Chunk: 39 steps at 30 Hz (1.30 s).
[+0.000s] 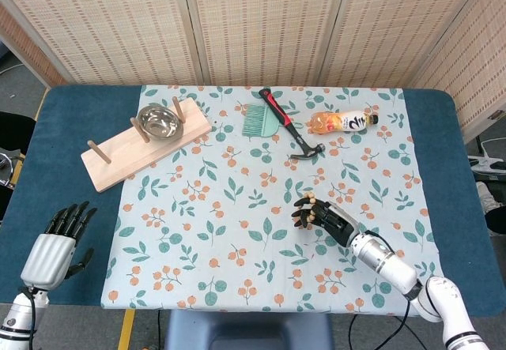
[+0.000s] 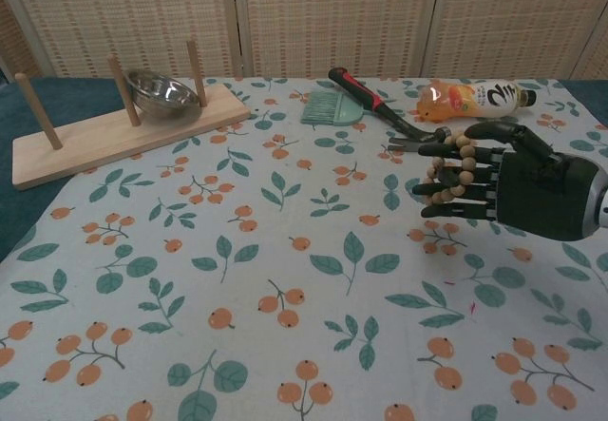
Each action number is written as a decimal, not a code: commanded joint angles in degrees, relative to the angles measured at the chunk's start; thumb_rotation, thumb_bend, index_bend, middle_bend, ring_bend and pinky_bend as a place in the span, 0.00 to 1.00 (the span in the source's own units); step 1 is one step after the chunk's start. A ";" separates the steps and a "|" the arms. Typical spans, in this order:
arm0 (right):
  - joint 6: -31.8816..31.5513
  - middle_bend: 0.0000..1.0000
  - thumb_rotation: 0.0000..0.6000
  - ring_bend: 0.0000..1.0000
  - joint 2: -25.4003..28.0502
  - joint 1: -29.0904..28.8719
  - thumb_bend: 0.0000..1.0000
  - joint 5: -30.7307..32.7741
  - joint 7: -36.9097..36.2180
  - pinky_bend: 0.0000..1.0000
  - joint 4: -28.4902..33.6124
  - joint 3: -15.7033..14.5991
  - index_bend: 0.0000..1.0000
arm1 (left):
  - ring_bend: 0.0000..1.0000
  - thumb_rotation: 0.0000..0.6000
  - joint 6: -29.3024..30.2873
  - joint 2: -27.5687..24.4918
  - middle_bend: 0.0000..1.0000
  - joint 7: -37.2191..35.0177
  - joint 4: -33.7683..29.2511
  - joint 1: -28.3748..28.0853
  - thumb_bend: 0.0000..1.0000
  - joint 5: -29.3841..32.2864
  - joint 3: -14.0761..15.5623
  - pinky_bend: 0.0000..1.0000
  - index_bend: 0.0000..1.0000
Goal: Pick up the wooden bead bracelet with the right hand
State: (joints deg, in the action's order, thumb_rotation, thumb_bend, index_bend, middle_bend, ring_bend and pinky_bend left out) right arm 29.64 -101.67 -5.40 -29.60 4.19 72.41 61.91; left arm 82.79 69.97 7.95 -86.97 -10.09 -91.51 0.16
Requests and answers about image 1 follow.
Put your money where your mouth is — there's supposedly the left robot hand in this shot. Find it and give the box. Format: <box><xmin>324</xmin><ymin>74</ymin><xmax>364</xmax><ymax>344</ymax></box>
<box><xmin>20</xmin><ymin>201</ymin><xmax>98</xmax><ymax>291</ymax></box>

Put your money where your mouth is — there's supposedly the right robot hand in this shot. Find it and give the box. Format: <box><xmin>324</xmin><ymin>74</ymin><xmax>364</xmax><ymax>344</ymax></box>
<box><xmin>291</xmin><ymin>194</ymin><xmax>363</xmax><ymax>248</ymax></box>

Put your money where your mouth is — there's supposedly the wooden bead bracelet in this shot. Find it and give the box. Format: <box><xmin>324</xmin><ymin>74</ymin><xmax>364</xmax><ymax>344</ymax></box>
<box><xmin>302</xmin><ymin>192</ymin><xmax>318</xmax><ymax>224</ymax></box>

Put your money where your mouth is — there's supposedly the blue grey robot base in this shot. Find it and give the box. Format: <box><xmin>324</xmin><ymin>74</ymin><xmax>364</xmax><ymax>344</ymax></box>
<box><xmin>164</xmin><ymin>309</ymin><xmax>334</xmax><ymax>350</ymax></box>

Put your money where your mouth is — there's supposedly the leaf and berry tablecloth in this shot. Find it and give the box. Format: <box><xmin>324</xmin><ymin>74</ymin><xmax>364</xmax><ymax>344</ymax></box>
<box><xmin>100</xmin><ymin>84</ymin><xmax>452</xmax><ymax>318</ymax></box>

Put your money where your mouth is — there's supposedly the orange juice bottle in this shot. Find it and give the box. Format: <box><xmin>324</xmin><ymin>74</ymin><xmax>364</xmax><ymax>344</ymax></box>
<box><xmin>308</xmin><ymin>107</ymin><xmax>380</xmax><ymax>135</ymax></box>

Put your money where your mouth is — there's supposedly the red black claw hammer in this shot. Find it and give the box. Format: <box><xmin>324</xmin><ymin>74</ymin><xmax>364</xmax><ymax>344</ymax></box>
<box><xmin>259</xmin><ymin>88</ymin><xmax>327</xmax><ymax>161</ymax></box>

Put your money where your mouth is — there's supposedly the wooden peg rack board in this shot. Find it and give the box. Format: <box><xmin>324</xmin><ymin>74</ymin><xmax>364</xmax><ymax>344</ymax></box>
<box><xmin>81</xmin><ymin>96</ymin><xmax>213</xmax><ymax>194</ymax></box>

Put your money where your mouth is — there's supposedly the mint green brush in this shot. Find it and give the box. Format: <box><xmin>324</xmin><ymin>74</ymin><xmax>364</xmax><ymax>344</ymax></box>
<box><xmin>242</xmin><ymin>103</ymin><xmax>280</xmax><ymax>138</ymax></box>

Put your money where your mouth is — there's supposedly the black chair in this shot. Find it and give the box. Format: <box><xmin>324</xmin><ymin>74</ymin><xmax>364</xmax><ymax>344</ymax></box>
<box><xmin>0</xmin><ymin>111</ymin><xmax>36</xmax><ymax>220</ymax></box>

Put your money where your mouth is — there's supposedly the teal table cover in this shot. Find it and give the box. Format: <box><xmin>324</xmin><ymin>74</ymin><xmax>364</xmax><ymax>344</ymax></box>
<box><xmin>0</xmin><ymin>84</ymin><xmax>506</xmax><ymax>307</ymax></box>

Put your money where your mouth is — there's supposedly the black round floor object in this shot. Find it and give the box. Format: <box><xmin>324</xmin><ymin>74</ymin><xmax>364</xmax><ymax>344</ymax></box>
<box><xmin>484</xmin><ymin>203</ymin><xmax>506</xmax><ymax>236</ymax></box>

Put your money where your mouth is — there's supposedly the white floor stand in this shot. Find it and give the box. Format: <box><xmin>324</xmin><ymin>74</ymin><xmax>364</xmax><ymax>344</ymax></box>
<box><xmin>468</xmin><ymin>136</ymin><xmax>506</xmax><ymax>177</ymax></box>

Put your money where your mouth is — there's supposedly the stainless steel bowl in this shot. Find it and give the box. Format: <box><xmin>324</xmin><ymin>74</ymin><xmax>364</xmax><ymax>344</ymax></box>
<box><xmin>136</xmin><ymin>103</ymin><xmax>184</xmax><ymax>139</ymax></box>

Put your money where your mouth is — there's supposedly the bamboo folding screen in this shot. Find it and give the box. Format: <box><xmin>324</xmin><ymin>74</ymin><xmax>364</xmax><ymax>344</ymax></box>
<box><xmin>0</xmin><ymin>0</ymin><xmax>506</xmax><ymax>144</ymax></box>

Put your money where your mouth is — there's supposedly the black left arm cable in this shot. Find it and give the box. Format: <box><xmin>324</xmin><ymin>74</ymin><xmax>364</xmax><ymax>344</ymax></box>
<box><xmin>18</xmin><ymin>285</ymin><xmax>39</xmax><ymax>350</ymax></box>

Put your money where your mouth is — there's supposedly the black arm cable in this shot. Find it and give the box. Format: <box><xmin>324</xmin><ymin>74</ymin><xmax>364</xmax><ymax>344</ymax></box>
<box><xmin>363</xmin><ymin>229</ymin><xmax>425</xmax><ymax>345</ymax></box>
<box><xmin>18</xmin><ymin>285</ymin><xmax>39</xmax><ymax>350</ymax></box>

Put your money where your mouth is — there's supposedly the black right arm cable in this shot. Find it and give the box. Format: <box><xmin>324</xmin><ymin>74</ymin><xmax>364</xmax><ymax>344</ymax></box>
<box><xmin>363</xmin><ymin>229</ymin><xmax>425</xmax><ymax>345</ymax></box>

